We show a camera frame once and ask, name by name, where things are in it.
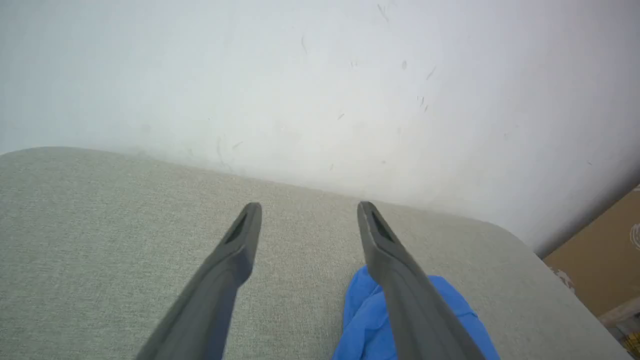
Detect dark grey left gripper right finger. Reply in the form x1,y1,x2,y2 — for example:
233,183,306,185
356,201,487,360

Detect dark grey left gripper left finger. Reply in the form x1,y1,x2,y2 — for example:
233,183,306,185
135,201,263,360

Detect blue garment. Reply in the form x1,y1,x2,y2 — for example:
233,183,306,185
332,265,501,360

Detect brown cardboard box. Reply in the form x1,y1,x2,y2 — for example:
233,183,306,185
542,185,640,319

